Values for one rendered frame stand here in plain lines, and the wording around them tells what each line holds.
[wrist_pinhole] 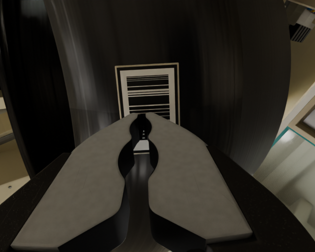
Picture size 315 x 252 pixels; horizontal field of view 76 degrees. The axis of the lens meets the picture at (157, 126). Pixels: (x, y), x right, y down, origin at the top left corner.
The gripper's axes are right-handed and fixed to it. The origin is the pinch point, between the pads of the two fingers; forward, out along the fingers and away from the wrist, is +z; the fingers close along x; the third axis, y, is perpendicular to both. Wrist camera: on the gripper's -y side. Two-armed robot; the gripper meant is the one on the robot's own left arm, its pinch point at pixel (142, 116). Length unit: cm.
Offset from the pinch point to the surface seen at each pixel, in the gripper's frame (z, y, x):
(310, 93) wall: 282, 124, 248
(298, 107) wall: 285, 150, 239
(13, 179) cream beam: 38, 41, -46
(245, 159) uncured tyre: 6.1, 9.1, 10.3
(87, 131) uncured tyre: 3.0, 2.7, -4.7
